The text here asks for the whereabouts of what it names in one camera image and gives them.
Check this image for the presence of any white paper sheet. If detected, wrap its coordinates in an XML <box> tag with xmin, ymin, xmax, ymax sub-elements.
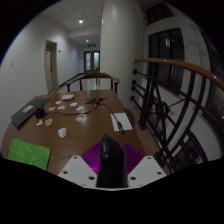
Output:
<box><xmin>110</xmin><ymin>112</ymin><xmax>134</xmax><ymax>132</ymax></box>

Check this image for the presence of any closed black laptop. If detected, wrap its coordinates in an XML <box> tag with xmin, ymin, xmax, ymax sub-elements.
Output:
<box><xmin>10</xmin><ymin>97</ymin><xmax>53</xmax><ymax>129</ymax></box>

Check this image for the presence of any dark transom window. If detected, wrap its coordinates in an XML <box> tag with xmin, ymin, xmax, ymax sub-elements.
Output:
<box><xmin>145</xmin><ymin>2</ymin><xmax>175</xmax><ymax>26</ymax></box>

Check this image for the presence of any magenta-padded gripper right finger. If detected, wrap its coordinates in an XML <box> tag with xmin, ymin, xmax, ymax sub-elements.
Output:
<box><xmin>123</xmin><ymin>142</ymin><xmax>168</xmax><ymax>189</ymax></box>

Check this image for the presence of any dark multi-pane window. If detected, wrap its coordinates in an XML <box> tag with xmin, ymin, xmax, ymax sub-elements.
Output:
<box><xmin>148</xmin><ymin>28</ymin><xmax>186</xmax><ymax>94</ymax></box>

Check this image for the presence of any green mouse pad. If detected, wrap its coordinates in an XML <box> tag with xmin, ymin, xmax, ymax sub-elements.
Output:
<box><xmin>7</xmin><ymin>137</ymin><xmax>52</xmax><ymax>171</ymax></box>

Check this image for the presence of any crumpled white wrapper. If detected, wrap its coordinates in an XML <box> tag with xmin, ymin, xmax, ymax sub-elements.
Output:
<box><xmin>57</xmin><ymin>127</ymin><xmax>68</xmax><ymax>139</ymax></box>

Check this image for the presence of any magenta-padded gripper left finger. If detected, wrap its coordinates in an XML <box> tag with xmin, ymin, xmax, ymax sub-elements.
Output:
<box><xmin>57</xmin><ymin>142</ymin><xmax>103</xmax><ymax>188</ymax></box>

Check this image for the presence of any small white box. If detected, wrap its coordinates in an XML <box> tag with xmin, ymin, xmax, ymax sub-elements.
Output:
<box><xmin>61</xmin><ymin>93</ymin><xmax>75</xmax><ymax>101</ymax></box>

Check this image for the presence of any black computer mouse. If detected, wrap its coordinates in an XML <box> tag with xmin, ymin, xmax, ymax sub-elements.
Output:
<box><xmin>95</xmin><ymin>134</ymin><xmax>129</xmax><ymax>189</ymax></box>

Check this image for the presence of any small black cup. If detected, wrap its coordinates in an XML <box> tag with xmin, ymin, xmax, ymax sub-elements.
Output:
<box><xmin>34</xmin><ymin>107</ymin><xmax>46</xmax><ymax>119</ymax></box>

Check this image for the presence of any black cable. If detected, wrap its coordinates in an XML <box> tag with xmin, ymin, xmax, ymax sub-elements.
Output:
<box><xmin>43</xmin><ymin>96</ymin><xmax>118</xmax><ymax>123</ymax></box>

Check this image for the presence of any wooden armchair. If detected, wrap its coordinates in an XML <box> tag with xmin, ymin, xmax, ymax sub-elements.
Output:
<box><xmin>65</xmin><ymin>72</ymin><xmax>121</xmax><ymax>95</ymax></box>

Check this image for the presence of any open side doorway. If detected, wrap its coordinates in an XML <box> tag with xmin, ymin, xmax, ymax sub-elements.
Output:
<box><xmin>44</xmin><ymin>39</ymin><xmax>59</xmax><ymax>94</ymax></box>

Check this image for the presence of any black railing with wooden handrail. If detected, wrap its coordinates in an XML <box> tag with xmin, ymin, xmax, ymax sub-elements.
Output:
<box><xmin>129</xmin><ymin>57</ymin><xmax>224</xmax><ymax>174</ymax></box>

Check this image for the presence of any glazed double door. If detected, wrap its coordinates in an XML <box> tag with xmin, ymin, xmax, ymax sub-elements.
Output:
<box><xmin>83</xmin><ymin>50</ymin><xmax>101</xmax><ymax>74</ymax></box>

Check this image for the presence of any black pen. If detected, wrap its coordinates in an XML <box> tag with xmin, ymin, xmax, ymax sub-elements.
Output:
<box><xmin>116</xmin><ymin>121</ymin><xmax>125</xmax><ymax>134</ymax></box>

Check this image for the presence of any red and white wrapper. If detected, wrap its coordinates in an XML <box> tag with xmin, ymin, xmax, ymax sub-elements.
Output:
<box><xmin>75</xmin><ymin>113</ymin><xmax>86</xmax><ymax>123</ymax></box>

